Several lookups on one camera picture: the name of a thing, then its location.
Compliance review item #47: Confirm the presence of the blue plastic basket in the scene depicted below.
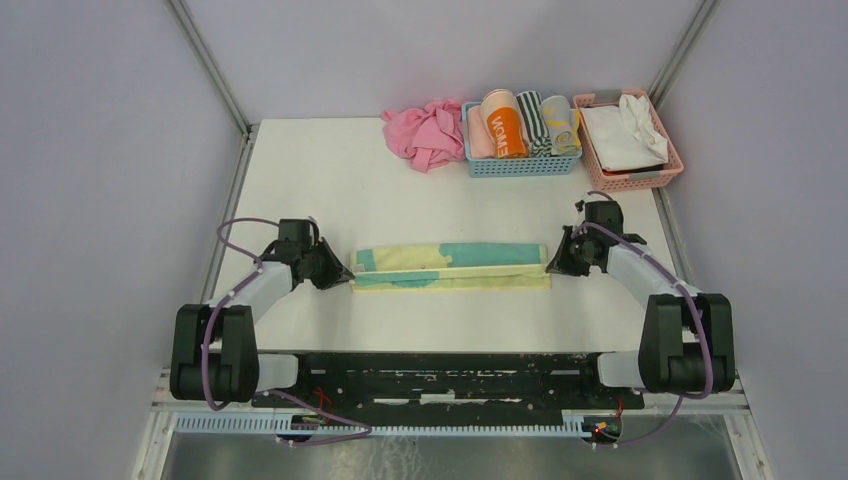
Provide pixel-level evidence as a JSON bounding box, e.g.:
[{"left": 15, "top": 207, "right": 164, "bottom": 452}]
[{"left": 461, "top": 102, "right": 583, "bottom": 178}]

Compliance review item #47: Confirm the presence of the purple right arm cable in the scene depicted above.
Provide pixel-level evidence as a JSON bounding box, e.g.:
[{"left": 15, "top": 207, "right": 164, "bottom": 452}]
[{"left": 573, "top": 190, "right": 717, "bottom": 449}]

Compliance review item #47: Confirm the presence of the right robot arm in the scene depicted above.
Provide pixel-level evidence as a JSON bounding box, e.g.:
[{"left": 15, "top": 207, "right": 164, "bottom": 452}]
[{"left": 547, "top": 192, "right": 736, "bottom": 408}]

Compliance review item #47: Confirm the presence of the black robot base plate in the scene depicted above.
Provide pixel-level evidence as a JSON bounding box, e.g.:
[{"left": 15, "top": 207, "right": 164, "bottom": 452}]
[{"left": 286, "top": 352, "right": 645, "bottom": 427}]

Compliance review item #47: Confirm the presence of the pale pink rolled towel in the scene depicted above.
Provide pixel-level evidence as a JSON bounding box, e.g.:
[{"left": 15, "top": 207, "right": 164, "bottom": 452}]
[{"left": 467, "top": 105, "right": 495, "bottom": 159}]

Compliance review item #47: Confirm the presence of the white folded cloth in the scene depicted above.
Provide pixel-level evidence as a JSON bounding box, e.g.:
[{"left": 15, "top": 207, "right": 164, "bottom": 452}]
[{"left": 581, "top": 94, "right": 669, "bottom": 172}]

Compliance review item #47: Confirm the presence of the crumpled pink towel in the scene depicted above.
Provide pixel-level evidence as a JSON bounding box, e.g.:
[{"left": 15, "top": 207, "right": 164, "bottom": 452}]
[{"left": 380, "top": 99, "right": 465, "bottom": 173}]

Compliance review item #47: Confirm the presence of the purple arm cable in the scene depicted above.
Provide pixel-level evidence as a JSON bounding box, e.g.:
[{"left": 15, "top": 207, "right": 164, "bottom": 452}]
[
  {"left": 573, "top": 190, "right": 717, "bottom": 449},
  {"left": 199, "top": 217, "right": 374, "bottom": 448}
]

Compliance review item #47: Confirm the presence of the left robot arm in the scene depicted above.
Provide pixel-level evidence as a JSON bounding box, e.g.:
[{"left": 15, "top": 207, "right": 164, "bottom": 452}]
[{"left": 170, "top": 218, "right": 354, "bottom": 410}]

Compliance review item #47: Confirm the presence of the pale yellow teal towel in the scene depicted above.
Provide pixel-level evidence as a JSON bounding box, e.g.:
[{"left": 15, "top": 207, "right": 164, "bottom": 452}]
[{"left": 350, "top": 242, "right": 551, "bottom": 292}]

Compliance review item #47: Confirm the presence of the black white striped rolled towel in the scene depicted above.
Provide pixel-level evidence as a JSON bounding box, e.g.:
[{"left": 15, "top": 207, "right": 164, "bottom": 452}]
[{"left": 516, "top": 90, "right": 552, "bottom": 158}]

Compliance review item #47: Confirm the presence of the orange rolled towel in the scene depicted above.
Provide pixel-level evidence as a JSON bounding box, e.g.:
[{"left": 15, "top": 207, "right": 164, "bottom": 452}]
[{"left": 481, "top": 89, "right": 528, "bottom": 159}]

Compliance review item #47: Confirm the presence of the pink plastic basket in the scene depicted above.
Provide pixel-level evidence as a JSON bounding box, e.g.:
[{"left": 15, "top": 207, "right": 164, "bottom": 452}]
[{"left": 572, "top": 89, "right": 684, "bottom": 192}]

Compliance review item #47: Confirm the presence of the yellow grey patterned towel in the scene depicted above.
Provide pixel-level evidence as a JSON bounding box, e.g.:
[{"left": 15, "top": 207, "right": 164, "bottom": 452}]
[{"left": 540, "top": 95, "right": 582, "bottom": 157}]

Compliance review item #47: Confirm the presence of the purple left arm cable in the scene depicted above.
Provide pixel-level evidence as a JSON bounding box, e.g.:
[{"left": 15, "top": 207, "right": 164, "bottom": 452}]
[{"left": 199, "top": 217, "right": 374, "bottom": 448}]

